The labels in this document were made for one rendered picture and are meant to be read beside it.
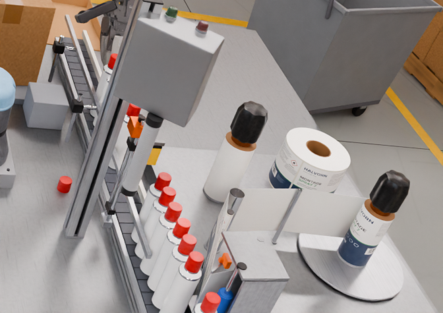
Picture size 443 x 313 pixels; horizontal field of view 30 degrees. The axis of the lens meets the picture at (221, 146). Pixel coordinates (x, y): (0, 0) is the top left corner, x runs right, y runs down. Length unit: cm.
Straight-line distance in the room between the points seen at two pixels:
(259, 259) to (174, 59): 45
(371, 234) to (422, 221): 218
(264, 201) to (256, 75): 104
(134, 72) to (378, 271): 95
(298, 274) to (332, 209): 20
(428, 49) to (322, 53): 162
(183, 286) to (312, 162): 70
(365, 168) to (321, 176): 220
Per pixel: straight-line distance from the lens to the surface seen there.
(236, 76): 301
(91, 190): 199
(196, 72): 168
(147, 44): 169
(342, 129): 478
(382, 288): 227
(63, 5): 307
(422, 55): 576
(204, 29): 171
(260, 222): 216
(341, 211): 223
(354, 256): 225
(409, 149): 494
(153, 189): 195
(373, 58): 458
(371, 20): 431
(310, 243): 227
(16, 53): 245
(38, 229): 208
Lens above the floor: 221
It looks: 32 degrees down
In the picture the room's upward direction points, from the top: 23 degrees clockwise
